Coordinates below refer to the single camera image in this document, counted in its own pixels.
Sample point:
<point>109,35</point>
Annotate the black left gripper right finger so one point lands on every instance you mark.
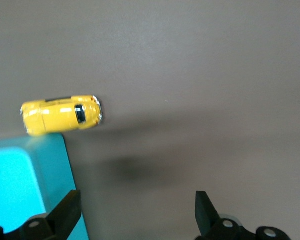
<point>207,215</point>

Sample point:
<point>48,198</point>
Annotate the teal plastic bin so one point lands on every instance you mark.
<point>15,180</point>

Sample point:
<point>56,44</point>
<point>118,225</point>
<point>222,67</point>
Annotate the yellow toy beetle car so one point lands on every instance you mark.
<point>60,117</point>

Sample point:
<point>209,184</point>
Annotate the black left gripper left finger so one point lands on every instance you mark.
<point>62,215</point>

